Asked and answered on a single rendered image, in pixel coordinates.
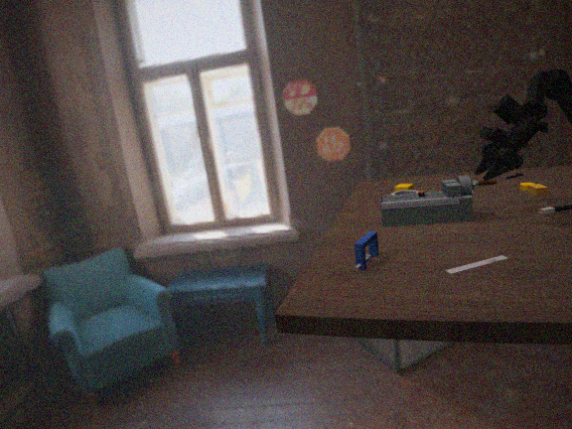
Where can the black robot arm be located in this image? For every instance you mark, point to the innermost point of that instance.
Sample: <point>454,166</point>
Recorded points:
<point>555,84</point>

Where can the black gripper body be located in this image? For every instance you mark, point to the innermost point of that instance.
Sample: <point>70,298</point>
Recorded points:
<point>509,151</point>

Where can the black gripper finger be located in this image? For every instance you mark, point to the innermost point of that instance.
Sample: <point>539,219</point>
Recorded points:
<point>498,168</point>
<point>485,164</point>

